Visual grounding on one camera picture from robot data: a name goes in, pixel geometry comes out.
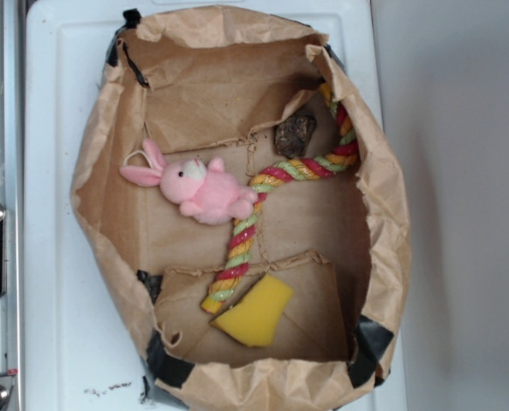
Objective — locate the multicolour twisted rope toy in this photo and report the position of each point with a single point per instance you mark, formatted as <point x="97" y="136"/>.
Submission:
<point x="345" y="154"/>

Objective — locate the brown paper bag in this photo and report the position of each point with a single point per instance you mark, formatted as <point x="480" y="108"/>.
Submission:
<point x="216" y="81"/>

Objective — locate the dark brown rock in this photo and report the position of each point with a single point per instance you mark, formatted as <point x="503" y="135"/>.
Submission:
<point x="292" y="136"/>

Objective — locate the pink plush bunny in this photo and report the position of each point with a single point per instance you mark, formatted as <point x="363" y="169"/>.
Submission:
<point x="205" y="192"/>

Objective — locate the yellow sponge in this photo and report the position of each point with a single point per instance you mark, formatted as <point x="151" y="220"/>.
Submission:
<point x="254" y="319"/>

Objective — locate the aluminium frame rail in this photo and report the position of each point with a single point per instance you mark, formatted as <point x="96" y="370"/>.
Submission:
<point x="12" y="30"/>

